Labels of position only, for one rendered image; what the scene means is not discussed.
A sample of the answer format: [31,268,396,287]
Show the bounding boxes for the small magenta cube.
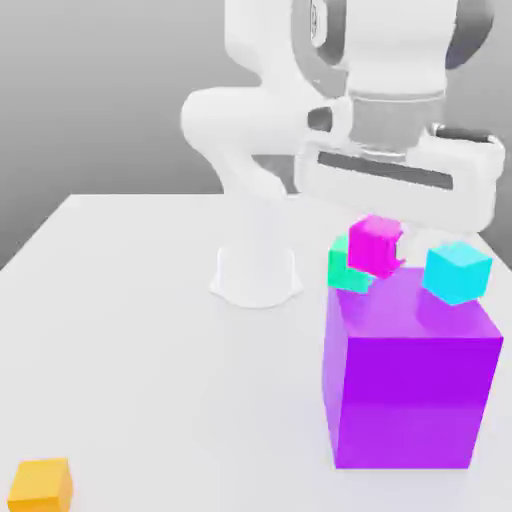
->
[346,214,406,280]

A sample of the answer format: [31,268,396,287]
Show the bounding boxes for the large purple box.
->
[322,266,504,470]

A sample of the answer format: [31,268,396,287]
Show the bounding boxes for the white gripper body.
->
[293,131,506,235]

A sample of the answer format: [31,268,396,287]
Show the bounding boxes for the small orange cube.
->
[6,458,74,512]

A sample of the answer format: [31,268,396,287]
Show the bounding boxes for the small green cube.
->
[326,234,376,296]

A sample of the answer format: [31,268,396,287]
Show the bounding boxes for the small cyan cube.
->
[422,240,494,307]

